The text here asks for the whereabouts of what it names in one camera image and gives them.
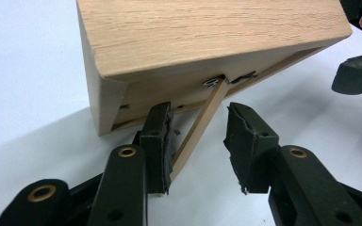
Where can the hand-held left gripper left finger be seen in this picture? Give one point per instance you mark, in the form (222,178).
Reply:
(157,150)

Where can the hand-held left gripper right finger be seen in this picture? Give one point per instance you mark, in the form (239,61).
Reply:
(251,157)

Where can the light wooden picture frame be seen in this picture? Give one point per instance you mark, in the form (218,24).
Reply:
(201,31)

